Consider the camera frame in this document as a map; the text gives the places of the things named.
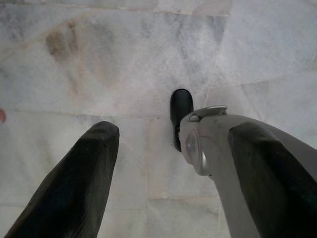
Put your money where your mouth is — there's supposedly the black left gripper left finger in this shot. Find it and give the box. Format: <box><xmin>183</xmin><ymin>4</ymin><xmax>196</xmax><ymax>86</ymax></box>
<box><xmin>4</xmin><ymin>120</ymin><xmax>120</xmax><ymax>238</ymax></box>

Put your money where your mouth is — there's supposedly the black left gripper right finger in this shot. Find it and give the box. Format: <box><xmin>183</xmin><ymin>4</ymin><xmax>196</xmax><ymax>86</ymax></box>
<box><xmin>227</xmin><ymin>122</ymin><xmax>317</xmax><ymax>238</ymax></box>

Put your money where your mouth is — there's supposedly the robot's black left foot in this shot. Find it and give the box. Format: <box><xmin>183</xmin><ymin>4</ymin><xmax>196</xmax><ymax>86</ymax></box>
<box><xmin>169</xmin><ymin>88</ymin><xmax>194</xmax><ymax>152</ymax></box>

